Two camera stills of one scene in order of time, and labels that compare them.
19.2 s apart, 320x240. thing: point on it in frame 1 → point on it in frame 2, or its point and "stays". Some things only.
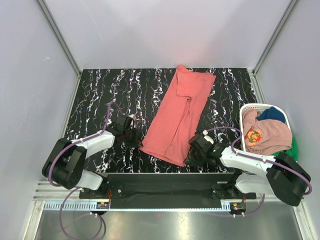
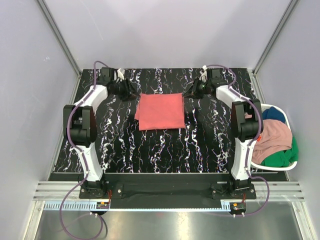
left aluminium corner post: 56,30 stays
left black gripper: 135,143 → 126,96
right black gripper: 192,162 → 192,89
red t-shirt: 171,133 → 160,111
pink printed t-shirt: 265,136 stays
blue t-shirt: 272,113 stays
